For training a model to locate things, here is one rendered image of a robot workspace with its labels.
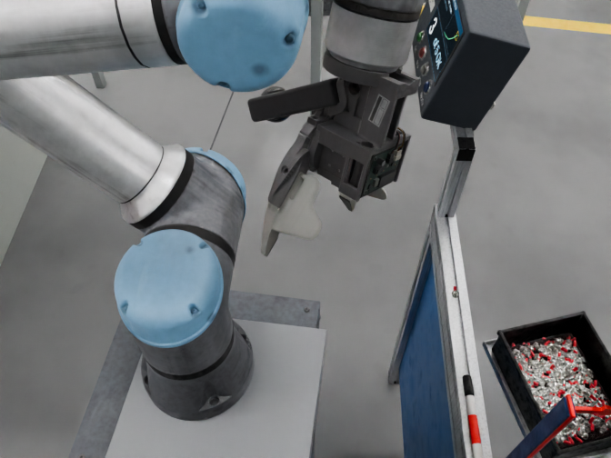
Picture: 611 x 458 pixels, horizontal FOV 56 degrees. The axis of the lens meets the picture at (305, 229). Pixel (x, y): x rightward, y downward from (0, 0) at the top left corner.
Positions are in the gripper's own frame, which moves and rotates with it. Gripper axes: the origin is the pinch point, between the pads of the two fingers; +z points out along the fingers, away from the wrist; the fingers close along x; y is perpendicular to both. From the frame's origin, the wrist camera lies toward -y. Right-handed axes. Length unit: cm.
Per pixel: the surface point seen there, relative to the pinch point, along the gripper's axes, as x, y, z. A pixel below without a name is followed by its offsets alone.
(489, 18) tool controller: 52, -8, -17
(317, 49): 137, -102, 30
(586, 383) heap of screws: 47, 33, 32
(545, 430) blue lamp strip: 11.6, 30.5, 15.1
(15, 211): 43, -160, 102
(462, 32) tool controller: 46.8, -9.5, -14.3
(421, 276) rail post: 64, -7, 44
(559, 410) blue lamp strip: 10.3, 30.5, 10.4
